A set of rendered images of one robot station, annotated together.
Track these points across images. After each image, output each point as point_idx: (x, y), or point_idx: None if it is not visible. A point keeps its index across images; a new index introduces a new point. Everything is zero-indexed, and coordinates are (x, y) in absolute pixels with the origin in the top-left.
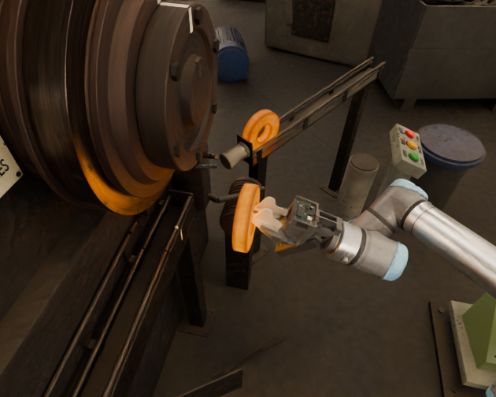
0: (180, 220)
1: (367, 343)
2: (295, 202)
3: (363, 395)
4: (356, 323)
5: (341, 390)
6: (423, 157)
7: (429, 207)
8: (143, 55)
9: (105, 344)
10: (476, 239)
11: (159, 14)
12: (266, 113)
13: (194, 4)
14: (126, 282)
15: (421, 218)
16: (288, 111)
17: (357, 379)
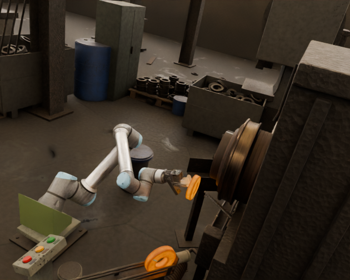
0: (215, 218)
1: (103, 259)
2: (179, 174)
3: (120, 244)
4: (101, 269)
5: (128, 248)
6: (39, 243)
7: (126, 168)
8: None
9: (236, 203)
10: (125, 155)
11: (233, 132)
12: (160, 246)
13: (224, 133)
14: (233, 206)
15: (131, 168)
16: (128, 277)
17: (119, 249)
